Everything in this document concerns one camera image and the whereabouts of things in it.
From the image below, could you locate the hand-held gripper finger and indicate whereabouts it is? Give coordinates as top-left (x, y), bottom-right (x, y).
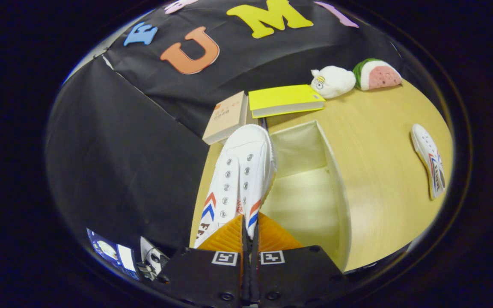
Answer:
top-left (157, 214), bottom-right (250, 308)
top-left (251, 212), bottom-right (350, 308)

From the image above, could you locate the grey-green fabric storage box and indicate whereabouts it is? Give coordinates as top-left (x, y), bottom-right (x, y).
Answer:
top-left (257, 120), bottom-right (353, 273)

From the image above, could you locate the white striped canvas shoe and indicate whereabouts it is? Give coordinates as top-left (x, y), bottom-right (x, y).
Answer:
top-left (193, 124), bottom-right (278, 249)
top-left (410, 124), bottom-right (447, 201)

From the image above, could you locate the blue picture screen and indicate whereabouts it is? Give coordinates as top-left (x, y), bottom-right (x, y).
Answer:
top-left (86, 228), bottom-right (141, 281)

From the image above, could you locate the beige cover book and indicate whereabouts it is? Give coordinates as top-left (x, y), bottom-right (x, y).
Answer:
top-left (202, 91), bottom-right (249, 145)

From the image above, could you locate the black backdrop cloth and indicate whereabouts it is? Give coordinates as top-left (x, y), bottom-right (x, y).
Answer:
top-left (45, 0), bottom-right (444, 257)

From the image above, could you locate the yellow cover book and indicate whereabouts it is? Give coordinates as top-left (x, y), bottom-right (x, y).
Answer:
top-left (248, 84), bottom-right (327, 119)

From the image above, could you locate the white plush toy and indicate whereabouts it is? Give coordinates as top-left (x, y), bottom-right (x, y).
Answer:
top-left (310, 65), bottom-right (356, 99)

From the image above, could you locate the watermelon slice plush toy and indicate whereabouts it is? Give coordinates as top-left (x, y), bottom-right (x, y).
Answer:
top-left (353, 58), bottom-right (403, 91)

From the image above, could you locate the white device with cables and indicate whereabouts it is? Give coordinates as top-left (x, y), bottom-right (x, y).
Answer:
top-left (139, 237), bottom-right (171, 281)

